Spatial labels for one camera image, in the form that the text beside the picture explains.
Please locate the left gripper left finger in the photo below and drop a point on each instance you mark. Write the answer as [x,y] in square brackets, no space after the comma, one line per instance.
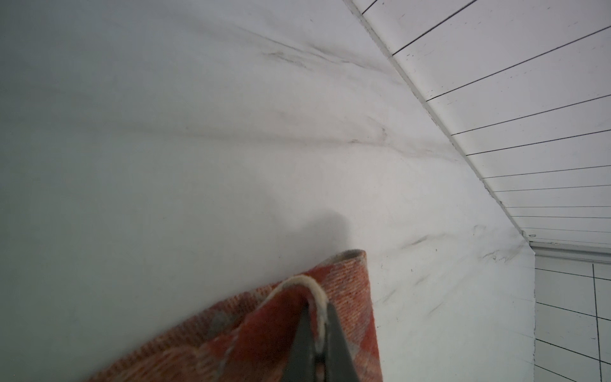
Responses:
[301,364]

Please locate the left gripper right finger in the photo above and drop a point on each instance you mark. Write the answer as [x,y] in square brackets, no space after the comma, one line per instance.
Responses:
[338,362]

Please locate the red plaid skirt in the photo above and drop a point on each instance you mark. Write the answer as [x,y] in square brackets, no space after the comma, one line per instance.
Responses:
[248,336]

